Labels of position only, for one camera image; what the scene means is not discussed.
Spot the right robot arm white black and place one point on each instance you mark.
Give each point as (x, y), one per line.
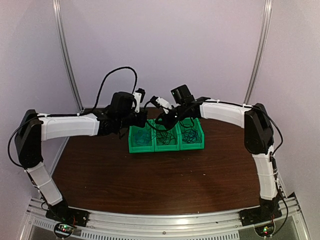
(253, 119)

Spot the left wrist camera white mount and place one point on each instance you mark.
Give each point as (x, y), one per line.
(138, 97)

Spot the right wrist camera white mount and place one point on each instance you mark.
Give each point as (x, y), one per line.
(160, 102)

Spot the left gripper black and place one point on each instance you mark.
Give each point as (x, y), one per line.
(141, 122)

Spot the left aluminium frame post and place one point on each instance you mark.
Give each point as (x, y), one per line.
(65, 53)

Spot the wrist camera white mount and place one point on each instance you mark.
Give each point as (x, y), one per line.
(160, 102)
(138, 97)

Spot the circuit board with leds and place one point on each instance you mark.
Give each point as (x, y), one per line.
(265, 230)
(63, 230)

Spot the front aluminium rail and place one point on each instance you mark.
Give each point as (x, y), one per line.
(223, 225)

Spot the aluminium frame post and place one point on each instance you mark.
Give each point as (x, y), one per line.
(263, 36)
(65, 53)

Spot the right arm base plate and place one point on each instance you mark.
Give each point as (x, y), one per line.
(253, 216)

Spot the right aluminium frame post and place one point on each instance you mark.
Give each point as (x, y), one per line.
(263, 36)

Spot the left circuit board with LEDs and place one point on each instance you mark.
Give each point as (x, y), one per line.
(63, 230)

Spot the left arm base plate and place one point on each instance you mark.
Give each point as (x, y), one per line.
(68, 215)

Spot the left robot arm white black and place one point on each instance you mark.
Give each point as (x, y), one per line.
(124, 111)

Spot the right circuit board with LEDs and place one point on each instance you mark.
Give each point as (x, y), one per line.
(265, 230)

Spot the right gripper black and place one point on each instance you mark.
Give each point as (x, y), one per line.
(167, 123)

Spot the green bin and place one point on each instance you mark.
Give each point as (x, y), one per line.
(166, 140)
(140, 140)
(191, 135)

